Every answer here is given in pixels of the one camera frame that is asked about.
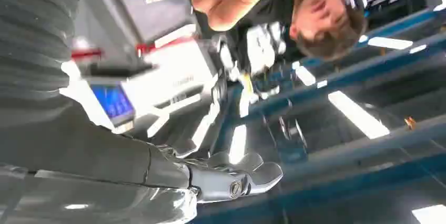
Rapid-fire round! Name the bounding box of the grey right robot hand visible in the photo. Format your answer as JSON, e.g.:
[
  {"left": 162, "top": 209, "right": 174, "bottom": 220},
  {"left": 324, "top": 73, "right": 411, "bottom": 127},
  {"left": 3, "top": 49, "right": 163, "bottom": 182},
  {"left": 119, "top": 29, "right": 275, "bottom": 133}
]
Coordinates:
[{"left": 0, "top": 101, "right": 284, "bottom": 224}]

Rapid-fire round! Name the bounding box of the person's right hand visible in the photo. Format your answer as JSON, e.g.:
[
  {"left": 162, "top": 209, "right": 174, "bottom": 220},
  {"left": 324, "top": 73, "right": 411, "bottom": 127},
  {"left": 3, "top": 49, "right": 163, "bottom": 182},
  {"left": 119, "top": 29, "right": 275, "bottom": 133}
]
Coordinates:
[{"left": 191, "top": 0, "right": 285, "bottom": 32}]

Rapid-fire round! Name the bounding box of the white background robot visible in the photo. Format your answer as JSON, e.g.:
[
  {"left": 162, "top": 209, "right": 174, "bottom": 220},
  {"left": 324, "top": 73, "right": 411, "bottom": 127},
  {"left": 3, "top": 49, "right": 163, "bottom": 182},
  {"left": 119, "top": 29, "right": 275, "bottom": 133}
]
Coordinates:
[{"left": 219, "top": 22, "right": 288, "bottom": 111}]

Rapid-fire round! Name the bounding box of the person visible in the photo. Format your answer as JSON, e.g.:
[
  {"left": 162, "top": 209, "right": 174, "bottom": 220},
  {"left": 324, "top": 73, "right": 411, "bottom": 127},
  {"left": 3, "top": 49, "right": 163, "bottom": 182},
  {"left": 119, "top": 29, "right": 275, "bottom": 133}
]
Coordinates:
[{"left": 190, "top": 0, "right": 368, "bottom": 77}]

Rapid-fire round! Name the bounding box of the white kiosk with blue screen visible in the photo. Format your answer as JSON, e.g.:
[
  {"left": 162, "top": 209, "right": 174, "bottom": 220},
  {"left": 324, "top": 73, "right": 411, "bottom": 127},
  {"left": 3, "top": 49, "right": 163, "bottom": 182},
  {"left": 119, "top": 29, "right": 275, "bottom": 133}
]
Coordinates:
[{"left": 59, "top": 24, "right": 226, "bottom": 157}]

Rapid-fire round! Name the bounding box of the red barrier belt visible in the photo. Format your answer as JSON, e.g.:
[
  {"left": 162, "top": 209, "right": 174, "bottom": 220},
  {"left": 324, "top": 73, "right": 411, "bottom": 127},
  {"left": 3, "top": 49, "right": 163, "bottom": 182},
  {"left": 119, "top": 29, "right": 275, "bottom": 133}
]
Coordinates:
[{"left": 71, "top": 37, "right": 190, "bottom": 60}]

